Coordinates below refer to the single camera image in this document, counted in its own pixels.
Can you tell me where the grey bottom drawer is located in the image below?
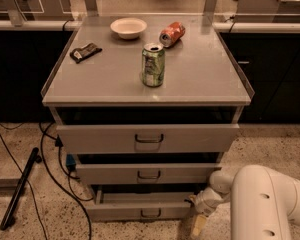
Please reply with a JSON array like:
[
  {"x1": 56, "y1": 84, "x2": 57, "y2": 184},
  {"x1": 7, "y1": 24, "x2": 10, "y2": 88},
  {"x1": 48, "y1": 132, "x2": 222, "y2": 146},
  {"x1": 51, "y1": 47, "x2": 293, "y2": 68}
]
[{"x1": 86, "y1": 191, "x2": 191, "y2": 221}]

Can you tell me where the grey drawer cabinet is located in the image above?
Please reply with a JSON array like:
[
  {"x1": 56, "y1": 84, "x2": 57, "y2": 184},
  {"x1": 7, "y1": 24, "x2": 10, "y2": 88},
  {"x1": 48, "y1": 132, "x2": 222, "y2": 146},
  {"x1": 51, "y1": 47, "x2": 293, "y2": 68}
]
[{"x1": 40, "y1": 15, "x2": 255, "y2": 205}]

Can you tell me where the blue plug connector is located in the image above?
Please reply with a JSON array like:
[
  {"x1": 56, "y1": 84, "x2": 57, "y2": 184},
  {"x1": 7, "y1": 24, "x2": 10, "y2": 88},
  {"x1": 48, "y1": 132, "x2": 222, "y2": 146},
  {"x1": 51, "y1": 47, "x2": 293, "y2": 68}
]
[{"x1": 66, "y1": 154, "x2": 76, "y2": 172}]

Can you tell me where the black floor cable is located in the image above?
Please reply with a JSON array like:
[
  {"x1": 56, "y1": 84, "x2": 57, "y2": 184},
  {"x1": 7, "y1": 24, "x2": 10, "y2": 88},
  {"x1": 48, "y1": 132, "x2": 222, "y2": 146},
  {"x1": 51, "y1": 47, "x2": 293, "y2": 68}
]
[{"x1": 0, "y1": 122, "x2": 94, "y2": 240}]

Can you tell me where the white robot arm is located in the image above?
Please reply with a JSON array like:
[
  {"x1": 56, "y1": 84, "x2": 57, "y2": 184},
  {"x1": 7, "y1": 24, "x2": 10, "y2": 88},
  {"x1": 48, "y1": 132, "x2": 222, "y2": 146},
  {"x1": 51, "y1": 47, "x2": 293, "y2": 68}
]
[{"x1": 190, "y1": 165, "x2": 300, "y2": 240}]

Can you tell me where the grey drawer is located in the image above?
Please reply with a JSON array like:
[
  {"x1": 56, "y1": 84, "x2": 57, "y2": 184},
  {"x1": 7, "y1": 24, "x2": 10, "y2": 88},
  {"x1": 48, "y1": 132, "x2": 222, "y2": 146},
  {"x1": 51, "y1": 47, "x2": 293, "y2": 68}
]
[
  {"x1": 57, "y1": 124, "x2": 239, "y2": 154},
  {"x1": 76, "y1": 163, "x2": 219, "y2": 185},
  {"x1": 86, "y1": 191, "x2": 191, "y2": 221}
]

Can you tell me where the dark snack wrapper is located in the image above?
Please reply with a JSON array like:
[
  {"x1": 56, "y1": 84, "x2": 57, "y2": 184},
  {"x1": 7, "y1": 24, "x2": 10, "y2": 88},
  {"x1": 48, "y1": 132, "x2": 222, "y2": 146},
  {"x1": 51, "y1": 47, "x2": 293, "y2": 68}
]
[{"x1": 70, "y1": 43, "x2": 102, "y2": 64}]

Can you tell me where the green soda can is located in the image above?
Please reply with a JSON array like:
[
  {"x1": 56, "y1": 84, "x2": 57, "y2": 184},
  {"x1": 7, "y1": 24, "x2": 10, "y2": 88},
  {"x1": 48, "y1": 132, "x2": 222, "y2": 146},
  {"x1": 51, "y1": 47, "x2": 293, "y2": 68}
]
[{"x1": 141, "y1": 43, "x2": 165, "y2": 87}]

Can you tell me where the white horizontal rail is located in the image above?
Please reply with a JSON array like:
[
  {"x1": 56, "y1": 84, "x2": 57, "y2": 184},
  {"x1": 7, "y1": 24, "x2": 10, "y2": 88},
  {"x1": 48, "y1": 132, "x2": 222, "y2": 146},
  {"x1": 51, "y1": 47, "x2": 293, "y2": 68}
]
[{"x1": 0, "y1": 21, "x2": 300, "y2": 34}]

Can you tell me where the grey middle drawer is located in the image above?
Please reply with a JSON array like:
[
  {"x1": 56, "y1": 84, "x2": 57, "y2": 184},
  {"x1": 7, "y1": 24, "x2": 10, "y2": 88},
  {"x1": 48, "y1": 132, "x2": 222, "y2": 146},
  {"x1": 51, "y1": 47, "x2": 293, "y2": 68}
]
[{"x1": 76, "y1": 163, "x2": 219, "y2": 185}]

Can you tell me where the black bar on floor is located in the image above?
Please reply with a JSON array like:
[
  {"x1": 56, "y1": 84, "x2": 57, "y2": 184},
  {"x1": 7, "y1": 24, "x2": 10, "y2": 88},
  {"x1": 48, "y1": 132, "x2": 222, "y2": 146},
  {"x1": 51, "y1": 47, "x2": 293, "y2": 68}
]
[{"x1": 0, "y1": 147, "x2": 39, "y2": 231}]

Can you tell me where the grey top drawer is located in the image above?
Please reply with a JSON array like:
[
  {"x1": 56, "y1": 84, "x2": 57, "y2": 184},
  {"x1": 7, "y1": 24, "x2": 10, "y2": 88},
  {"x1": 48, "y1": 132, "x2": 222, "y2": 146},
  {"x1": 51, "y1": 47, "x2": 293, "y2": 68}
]
[{"x1": 57, "y1": 124, "x2": 239, "y2": 154}]

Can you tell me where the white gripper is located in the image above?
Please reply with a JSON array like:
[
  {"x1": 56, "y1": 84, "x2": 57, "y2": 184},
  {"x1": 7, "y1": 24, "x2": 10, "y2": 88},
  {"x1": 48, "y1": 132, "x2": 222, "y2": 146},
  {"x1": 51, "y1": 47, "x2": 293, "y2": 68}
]
[{"x1": 188, "y1": 187, "x2": 230, "y2": 237}]

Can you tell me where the orange soda can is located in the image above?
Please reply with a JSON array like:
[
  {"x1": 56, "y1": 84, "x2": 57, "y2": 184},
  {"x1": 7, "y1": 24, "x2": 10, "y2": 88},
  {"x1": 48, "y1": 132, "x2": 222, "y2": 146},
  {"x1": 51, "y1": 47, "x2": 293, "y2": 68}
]
[{"x1": 159, "y1": 22, "x2": 186, "y2": 48}]

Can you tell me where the white bowl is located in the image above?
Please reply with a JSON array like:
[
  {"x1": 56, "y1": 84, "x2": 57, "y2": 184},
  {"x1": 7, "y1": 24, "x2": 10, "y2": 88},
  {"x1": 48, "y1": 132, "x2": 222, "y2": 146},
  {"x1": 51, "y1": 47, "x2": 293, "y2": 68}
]
[{"x1": 110, "y1": 18, "x2": 147, "y2": 40}]

